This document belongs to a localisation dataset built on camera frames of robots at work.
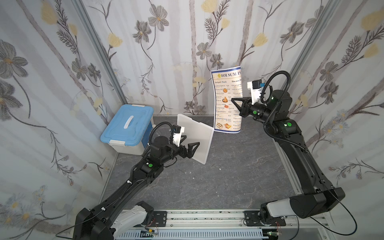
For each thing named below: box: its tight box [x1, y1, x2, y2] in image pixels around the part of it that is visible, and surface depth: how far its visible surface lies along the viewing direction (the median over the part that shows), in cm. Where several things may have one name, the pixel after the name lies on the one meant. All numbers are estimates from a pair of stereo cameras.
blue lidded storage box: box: [100, 104, 154, 156], surface depth 93 cm
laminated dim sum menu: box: [210, 66, 243, 133], surface depth 68 cm
